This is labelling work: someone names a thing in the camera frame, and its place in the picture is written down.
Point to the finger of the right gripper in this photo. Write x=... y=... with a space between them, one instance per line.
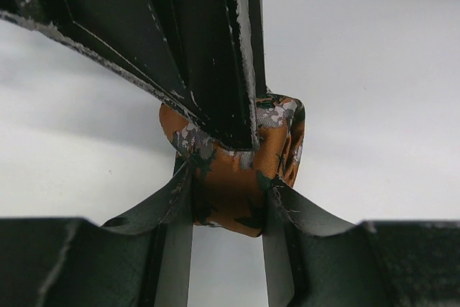
x=248 y=28
x=181 y=51

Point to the orange grey patterned tie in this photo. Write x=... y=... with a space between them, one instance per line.
x=230 y=185

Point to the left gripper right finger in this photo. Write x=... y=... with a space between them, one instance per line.
x=313 y=258

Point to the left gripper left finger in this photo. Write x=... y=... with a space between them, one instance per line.
x=139 y=258

